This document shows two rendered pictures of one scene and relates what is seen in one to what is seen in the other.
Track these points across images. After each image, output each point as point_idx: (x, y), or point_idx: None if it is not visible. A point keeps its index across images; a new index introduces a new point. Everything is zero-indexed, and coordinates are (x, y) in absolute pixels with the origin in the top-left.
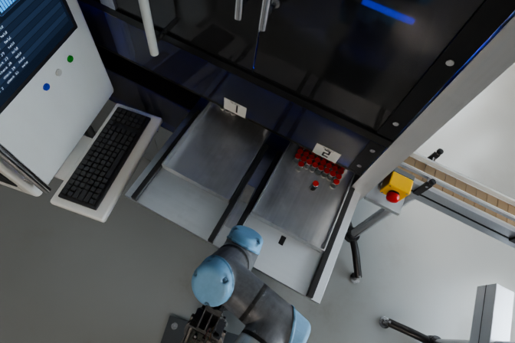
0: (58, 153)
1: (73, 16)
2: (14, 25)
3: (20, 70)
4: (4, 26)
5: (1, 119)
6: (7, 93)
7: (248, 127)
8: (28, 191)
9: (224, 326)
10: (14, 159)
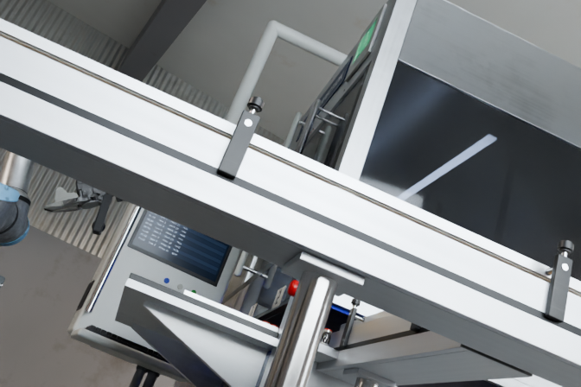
0: (117, 328)
1: (220, 279)
2: (191, 236)
3: (169, 252)
4: (188, 230)
5: (135, 254)
6: (153, 250)
7: None
8: (79, 314)
9: (94, 196)
10: (115, 256)
